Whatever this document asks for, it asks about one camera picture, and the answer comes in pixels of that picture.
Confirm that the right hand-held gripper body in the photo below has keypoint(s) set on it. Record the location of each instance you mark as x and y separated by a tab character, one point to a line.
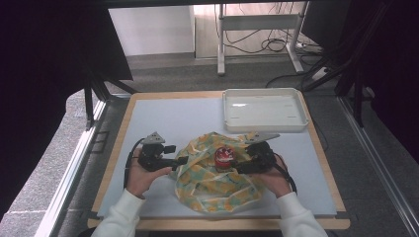
262	158

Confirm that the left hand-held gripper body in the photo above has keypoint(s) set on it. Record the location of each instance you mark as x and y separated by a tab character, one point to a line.
151	158

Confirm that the red patterned can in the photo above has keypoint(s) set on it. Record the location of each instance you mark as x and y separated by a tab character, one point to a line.
224	156

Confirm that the person's left hand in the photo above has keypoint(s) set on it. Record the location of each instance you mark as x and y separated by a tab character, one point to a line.
140	181

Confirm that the person's right hand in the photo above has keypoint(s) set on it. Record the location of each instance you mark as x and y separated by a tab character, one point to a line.
278	181

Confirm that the pale grey table mat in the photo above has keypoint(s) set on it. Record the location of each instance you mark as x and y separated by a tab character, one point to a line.
184	115

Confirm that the white plastic tray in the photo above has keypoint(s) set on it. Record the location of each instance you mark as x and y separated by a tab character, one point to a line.
263	112

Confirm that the wooden table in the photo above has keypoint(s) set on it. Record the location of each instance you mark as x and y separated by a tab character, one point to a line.
230	224

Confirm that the black metal stand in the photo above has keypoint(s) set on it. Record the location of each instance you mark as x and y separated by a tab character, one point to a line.
88	105
357	98

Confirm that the white power strip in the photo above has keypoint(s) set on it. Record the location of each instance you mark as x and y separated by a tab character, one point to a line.
319	74

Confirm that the white board panel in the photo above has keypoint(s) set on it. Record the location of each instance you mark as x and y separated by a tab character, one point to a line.
151	29

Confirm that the dark curtain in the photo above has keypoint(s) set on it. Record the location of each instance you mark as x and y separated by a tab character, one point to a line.
395	65
33	82

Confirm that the dark monitor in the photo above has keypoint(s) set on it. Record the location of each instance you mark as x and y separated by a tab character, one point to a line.
322	23

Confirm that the aluminium rail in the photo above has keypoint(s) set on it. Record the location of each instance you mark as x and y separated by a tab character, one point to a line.
378	164
75	158

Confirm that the white metal desk frame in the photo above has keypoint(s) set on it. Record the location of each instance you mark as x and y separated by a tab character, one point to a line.
257	22

